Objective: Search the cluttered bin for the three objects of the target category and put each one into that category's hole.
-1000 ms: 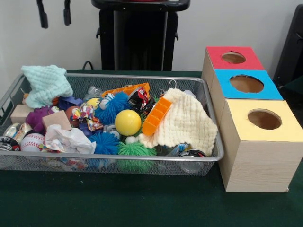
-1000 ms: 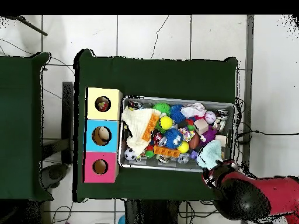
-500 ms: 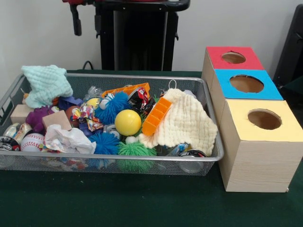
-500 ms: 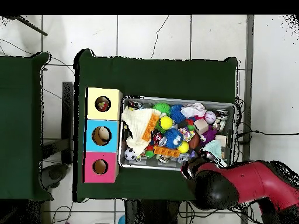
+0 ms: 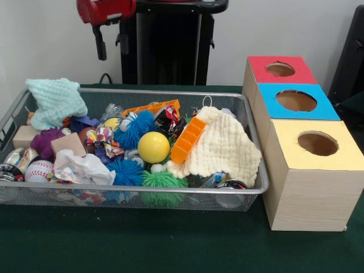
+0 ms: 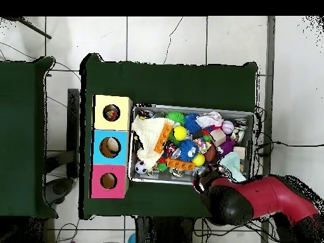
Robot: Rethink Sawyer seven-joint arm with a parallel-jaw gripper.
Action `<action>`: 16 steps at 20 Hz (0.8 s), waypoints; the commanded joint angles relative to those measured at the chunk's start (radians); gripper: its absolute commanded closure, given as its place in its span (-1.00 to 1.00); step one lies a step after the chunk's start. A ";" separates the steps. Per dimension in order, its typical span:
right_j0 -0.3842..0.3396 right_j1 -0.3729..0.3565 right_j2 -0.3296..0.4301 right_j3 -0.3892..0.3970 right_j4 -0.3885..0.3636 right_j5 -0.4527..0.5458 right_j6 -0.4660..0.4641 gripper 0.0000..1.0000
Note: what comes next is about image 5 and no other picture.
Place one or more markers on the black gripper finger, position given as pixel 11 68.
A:
pixel 100 42
pixel 124 42

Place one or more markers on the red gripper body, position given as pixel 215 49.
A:
pixel 105 10

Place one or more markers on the mint knitted cloth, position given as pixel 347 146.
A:
pixel 57 102

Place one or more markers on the shallow mesh bin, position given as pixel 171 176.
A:
pixel 170 199

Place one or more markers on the wooden box with three holes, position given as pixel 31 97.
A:
pixel 310 199

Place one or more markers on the blue spiky ball with eyes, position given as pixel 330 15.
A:
pixel 139 128

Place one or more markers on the red blue white patterned cloth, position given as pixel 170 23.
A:
pixel 105 140

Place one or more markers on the yellow ball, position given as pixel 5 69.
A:
pixel 153 148

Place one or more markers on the orange plastic brick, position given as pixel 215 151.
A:
pixel 185 142

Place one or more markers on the white crumpled paper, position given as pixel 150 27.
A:
pixel 82 167

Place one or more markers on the white baseball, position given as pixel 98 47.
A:
pixel 38 170

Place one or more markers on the green spiky ball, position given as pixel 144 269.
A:
pixel 162 180

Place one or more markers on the cream knitted cloth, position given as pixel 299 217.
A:
pixel 221 148

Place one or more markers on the dark green tablecloth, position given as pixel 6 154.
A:
pixel 142 244

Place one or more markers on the black chair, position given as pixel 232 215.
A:
pixel 352 57

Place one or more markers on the green covered side table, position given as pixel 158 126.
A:
pixel 355 105

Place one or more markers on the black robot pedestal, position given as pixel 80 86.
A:
pixel 170 42

